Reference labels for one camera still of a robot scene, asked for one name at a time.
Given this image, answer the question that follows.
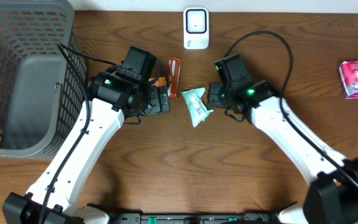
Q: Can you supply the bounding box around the orange Kleenex tissue pack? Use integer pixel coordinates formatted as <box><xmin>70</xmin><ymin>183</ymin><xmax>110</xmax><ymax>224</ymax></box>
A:
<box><xmin>153</xmin><ymin>77</ymin><xmax>167</xmax><ymax>87</ymax></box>

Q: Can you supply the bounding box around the grey plastic mesh basket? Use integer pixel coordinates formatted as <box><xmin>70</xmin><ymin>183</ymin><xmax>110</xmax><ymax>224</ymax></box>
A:
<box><xmin>0</xmin><ymin>1</ymin><xmax>86</xmax><ymax>159</ymax></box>

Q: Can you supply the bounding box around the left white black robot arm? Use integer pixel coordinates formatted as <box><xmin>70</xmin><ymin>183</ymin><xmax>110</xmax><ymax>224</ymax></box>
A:
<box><xmin>2</xmin><ymin>72</ymin><xmax>170</xmax><ymax>223</ymax></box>

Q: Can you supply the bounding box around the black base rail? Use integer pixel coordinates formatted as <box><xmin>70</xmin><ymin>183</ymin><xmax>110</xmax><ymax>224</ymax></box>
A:
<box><xmin>35</xmin><ymin>212</ymin><xmax>347</xmax><ymax>224</ymax></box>

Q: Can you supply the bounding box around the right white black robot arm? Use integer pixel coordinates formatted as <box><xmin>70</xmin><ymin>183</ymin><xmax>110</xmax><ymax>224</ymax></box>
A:
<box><xmin>208</xmin><ymin>81</ymin><xmax>358</xmax><ymax>223</ymax></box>

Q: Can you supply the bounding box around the red snack bar wrapper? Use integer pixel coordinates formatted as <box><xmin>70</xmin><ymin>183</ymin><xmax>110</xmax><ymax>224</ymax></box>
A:
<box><xmin>168</xmin><ymin>57</ymin><xmax>183</xmax><ymax>99</ymax></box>

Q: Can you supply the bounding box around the green wet wipes packet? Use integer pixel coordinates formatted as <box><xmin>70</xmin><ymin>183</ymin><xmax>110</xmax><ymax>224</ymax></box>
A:
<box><xmin>181</xmin><ymin>87</ymin><xmax>213</xmax><ymax>128</ymax></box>

